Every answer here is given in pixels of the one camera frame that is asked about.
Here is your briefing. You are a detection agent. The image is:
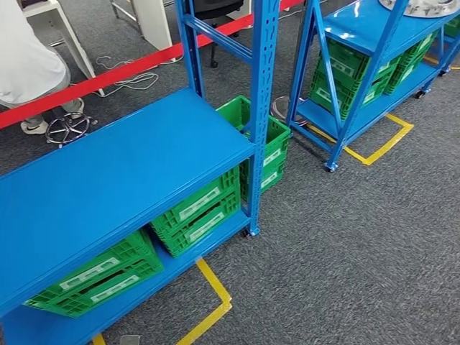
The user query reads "chrome star chair base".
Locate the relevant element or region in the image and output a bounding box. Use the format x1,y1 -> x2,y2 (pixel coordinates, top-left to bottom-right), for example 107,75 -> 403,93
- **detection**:
45,112 -> 98,146

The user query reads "red barrier tape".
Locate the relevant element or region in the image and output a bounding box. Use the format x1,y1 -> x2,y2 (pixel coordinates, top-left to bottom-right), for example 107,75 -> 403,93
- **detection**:
0,0 -> 305,130

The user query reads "white floor cable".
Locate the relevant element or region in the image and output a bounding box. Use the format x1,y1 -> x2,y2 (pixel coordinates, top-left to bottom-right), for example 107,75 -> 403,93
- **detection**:
92,55 -> 184,98

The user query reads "blue metal shelf rack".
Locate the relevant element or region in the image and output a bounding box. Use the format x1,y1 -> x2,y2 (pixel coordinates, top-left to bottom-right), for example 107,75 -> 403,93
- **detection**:
0,0 -> 281,345
286,0 -> 460,173

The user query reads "grey hubcap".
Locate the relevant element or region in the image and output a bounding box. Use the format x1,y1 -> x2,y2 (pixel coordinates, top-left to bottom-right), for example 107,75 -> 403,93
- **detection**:
379,0 -> 460,19

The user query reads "green open plastic crate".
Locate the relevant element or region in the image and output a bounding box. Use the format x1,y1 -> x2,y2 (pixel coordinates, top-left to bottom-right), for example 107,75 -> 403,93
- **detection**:
216,95 -> 291,165

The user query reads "seated person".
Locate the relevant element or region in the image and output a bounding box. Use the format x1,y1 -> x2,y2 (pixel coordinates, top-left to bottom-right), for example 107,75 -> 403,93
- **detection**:
0,0 -> 85,136

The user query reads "white desk side panel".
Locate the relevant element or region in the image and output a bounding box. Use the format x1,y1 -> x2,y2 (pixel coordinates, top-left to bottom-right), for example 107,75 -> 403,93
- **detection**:
133,0 -> 173,51

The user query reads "white round floor object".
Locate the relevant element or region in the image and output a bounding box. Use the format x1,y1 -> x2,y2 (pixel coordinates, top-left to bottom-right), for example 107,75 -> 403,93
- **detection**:
270,96 -> 308,127

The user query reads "black office chair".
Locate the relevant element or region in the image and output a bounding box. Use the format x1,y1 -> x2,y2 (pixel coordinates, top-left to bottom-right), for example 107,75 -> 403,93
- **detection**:
185,0 -> 245,68

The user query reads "yellow floor tape outline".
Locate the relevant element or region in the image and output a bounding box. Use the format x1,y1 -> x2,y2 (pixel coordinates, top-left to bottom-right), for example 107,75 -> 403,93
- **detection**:
307,112 -> 415,167
91,258 -> 233,345

